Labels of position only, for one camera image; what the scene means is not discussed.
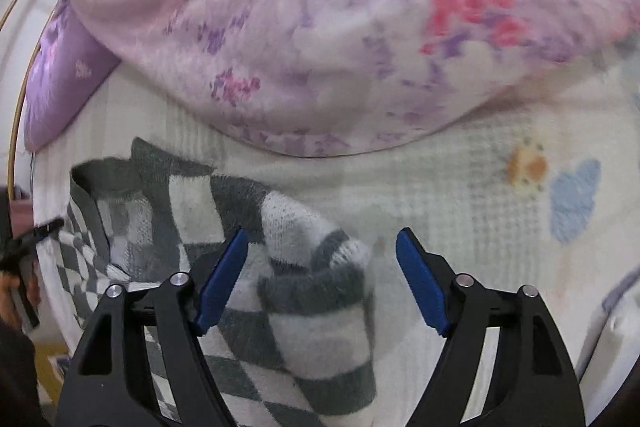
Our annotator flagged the grey white checkered sweater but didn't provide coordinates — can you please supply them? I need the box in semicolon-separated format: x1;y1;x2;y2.
59;137;378;427

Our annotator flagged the purple floral quilt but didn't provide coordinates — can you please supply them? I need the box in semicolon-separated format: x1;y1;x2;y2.
22;0;638;158

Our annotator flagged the person's left hand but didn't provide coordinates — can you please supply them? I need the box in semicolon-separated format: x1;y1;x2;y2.
0;271;42;324

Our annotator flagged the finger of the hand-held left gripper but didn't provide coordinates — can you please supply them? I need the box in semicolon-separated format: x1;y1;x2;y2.
20;218;66;249

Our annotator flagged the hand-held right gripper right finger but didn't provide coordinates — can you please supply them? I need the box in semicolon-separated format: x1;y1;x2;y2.
395;227;587;427

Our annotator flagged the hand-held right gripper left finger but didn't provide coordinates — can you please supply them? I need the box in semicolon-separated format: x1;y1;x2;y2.
54;227;249;427

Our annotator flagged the white leaf print bed sheet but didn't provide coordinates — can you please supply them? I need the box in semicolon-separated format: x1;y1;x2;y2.
30;37;640;427

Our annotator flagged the mauve cloth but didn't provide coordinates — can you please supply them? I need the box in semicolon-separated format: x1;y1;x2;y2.
11;199;35;233

